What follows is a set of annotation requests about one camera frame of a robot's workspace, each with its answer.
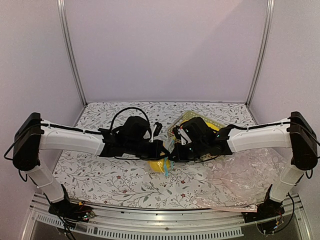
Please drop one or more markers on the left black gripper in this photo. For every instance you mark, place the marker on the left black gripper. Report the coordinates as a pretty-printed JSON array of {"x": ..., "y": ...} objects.
[{"x": 158, "y": 147}]

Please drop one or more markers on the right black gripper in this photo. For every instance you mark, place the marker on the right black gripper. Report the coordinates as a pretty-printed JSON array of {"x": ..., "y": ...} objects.
[{"x": 179, "y": 156}]

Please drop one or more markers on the clear zip top bag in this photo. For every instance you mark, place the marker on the clear zip top bag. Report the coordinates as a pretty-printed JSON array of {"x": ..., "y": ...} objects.
[{"x": 169, "y": 145}]

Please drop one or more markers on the yellow lemon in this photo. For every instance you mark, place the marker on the yellow lemon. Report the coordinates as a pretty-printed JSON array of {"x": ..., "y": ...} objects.
[{"x": 161, "y": 166}]

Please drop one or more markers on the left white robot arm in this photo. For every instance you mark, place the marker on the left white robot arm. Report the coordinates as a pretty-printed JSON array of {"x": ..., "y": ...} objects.
[{"x": 135, "y": 137}]

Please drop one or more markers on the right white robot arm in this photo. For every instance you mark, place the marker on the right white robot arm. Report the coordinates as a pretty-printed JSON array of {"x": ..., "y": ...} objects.
[{"x": 293, "y": 132}]

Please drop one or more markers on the yellow banana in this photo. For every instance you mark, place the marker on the yellow banana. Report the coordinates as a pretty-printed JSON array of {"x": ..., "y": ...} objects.
[{"x": 213, "y": 124}]

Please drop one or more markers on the crumpled clear plastic sheet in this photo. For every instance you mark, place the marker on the crumpled clear plastic sheet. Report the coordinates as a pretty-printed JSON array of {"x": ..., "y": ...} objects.
[{"x": 239, "y": 182}]

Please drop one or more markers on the floral table cloth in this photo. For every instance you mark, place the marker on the floral table cloth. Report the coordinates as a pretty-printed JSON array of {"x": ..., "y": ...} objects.
[{"x": 123, "y": 182}]

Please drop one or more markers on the front aluminium rail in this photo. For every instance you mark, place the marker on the front aluminium rail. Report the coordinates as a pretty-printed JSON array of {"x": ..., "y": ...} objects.
[{"x": 126, "y": 223}]

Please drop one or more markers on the right aluminium frame post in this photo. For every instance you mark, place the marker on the right aluminium frame post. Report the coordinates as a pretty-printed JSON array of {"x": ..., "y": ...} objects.
[{"x": 262, "y": 51}]

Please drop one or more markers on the aluminium frame post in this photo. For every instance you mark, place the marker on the aluminium frame post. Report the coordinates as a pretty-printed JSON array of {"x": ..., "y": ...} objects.
[
  {"x": 69, "y": 51},
  {"x": 262, "y": 51}
]

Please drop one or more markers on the left aluminium frame post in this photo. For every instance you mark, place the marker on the left aluminium frame post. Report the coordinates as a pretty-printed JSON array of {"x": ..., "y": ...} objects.
[{"x": 69, "y": 51}]

